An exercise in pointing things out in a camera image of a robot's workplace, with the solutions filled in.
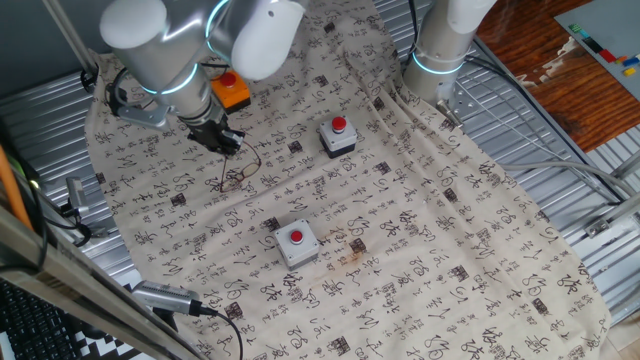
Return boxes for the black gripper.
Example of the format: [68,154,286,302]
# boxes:
[187,115,246,156]

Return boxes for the brown thin-frame glasses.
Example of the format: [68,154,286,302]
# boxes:
[218,139,263,194]

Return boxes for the orange box red mushroom button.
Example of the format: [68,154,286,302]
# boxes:
[209,69,253,114]

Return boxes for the grey box flat red button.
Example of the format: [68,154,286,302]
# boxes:
[273,218,321,272]

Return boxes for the black pole clamp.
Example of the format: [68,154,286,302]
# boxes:
[79,69,100,95]

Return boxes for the grey metal pole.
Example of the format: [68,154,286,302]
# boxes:
[42,0,100,77]

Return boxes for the beige calligraphy print tablecloth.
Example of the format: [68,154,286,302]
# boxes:
[83,0,614,360]

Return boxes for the orange tube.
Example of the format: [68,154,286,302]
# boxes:
[0,144,34,232]

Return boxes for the black computer mouse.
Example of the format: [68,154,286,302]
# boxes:
[79,320,109,342]

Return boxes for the black white checkerboard sheet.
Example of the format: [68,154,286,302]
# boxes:
[73,328,152,360]

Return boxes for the silver base mounting plate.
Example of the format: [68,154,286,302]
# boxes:
[435,82,479,133]

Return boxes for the black keyboard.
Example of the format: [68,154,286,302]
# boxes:
[0,279,87,360]

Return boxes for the brown wooden table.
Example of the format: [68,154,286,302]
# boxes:
[474,0,640,154]

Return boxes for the grey flat board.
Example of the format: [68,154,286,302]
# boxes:
[553,0,640,102]

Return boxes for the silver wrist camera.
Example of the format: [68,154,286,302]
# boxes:
[117,103,172,132]

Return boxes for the small grey camera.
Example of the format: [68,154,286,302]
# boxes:
[64,177,92,217]

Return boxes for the silver depth camera with mount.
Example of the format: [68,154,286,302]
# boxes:
[130,279,204,331]

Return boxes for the black thin cable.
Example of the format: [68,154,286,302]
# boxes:
[29,184,95,249]

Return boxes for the aluminium frame beam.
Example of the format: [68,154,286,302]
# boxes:
[0,203,202,360]

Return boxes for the silver base cable connector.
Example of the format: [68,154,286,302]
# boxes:
[435,98,464,132]

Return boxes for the black long cable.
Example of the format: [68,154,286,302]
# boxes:
[464,53,624,204]

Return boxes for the grey thick cable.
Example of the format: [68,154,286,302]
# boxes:
[462,97,640,200]

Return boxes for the aluminium corner bracket rail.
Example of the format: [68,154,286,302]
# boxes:
[583,192,640,239]

